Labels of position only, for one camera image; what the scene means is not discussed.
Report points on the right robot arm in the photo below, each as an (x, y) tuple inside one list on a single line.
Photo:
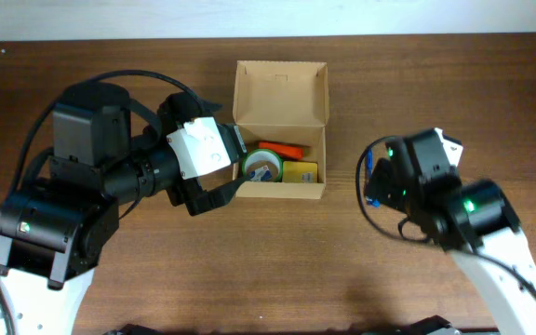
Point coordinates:
[(486, 241)]

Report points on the brown cardboard box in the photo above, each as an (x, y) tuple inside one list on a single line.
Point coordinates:
[(285, 102)]

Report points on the blue ballpoint pen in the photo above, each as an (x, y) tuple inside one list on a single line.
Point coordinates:
[(368, 173)]

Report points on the yellow sticky note pad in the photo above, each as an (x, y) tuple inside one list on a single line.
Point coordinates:
[(300, 172)]

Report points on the small blue white card box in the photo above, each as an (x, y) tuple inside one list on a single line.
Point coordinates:
[(261, 174)]

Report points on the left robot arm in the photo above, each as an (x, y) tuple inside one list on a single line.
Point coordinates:
[(109, 152)]

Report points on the orange highlighter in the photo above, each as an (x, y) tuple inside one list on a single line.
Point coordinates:
[(283, 150)]

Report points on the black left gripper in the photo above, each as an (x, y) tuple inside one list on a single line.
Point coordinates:
[(180, 189)]

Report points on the green tape roll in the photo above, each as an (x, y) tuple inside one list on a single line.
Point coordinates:
[(260, 157)]

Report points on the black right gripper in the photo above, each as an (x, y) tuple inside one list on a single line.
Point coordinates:
[(384, 181)]

